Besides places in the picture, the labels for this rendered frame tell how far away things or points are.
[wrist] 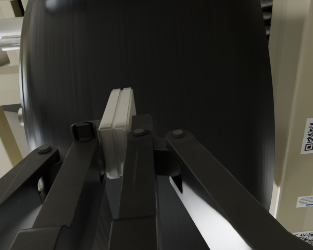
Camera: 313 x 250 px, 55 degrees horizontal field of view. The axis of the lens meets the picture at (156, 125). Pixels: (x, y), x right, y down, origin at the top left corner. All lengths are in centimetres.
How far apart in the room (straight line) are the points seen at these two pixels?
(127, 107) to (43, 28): 20
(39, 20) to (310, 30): 36
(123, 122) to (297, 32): 40
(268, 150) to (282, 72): 24
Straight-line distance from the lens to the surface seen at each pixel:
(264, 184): 37
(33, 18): 38
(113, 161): 16
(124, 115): 16
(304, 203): 69
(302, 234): 77
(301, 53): 51
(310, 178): 65
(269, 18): 92
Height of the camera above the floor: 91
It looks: 31 degrees up
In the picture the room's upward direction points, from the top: 174 degrees clockwise
